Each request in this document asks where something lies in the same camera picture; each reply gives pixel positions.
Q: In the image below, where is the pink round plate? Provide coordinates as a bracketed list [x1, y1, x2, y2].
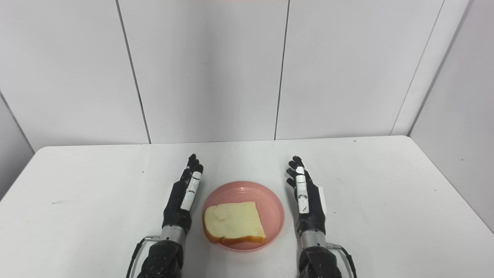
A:
[201, 181, 286, 253]

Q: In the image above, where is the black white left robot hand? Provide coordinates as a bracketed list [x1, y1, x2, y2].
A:
[162, 154, 204, 232]

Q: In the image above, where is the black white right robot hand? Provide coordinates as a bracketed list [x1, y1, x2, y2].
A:
[286, 156, 328, 234]

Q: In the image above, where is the slice of white bread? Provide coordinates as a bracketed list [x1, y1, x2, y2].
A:
[203, 201, 267, 245]

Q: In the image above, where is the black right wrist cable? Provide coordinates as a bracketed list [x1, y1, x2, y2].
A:
[327, 242, 357, 278]

